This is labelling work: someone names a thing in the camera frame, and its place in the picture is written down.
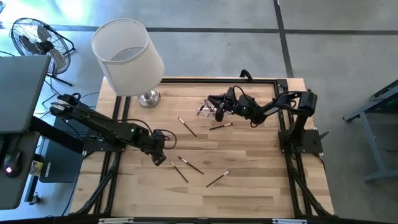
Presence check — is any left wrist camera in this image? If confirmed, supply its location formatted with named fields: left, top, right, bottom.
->
left=151, top=151, right=168, bottom=167

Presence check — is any yellow and white tag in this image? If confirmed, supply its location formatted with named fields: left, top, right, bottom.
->
left=30, top=159, right=45, bottom=177

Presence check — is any blue-grey metal cart frame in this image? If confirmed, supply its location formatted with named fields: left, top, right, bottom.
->
left=343, top=78, right=398, bottom=184

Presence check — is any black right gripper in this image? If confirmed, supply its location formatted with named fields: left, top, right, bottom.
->
left=207, top=88, right=249, bottom=116

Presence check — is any black diagonal support bar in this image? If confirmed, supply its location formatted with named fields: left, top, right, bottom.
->
left=29, top=116, right=85, bottom=156

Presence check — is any black floor fan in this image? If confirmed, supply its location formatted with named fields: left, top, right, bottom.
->
left=10, top=17, right=76, bottom=87

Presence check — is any black computer mouse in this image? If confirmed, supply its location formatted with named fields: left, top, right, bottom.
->
left=3, top=149, right=24, bottom=179

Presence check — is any table lamp with white shade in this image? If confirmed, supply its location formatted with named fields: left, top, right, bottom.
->
left=91, top=17, right=165, bottom=109

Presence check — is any grey rectangular panel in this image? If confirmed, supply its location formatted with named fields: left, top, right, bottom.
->
left=0, top=55, right=52, bottom=135

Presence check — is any clear acrylic brush organizer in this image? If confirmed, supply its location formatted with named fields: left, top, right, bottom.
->
left=195, top=98, right=233, bottom=121

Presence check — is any black camera cable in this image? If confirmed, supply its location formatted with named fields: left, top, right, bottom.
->
left=153, top=128, right=178, bottom=151

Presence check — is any black aluminium table frame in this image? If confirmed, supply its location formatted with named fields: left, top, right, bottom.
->
left=73, top=77, right=336, bottom=224

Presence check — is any black box with white logo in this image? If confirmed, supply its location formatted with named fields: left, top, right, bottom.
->
left=39, top=114, right=95, bottom=184

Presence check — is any dark grey desk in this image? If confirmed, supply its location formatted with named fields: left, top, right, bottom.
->
left=0, top=130, right=41, bottom=211

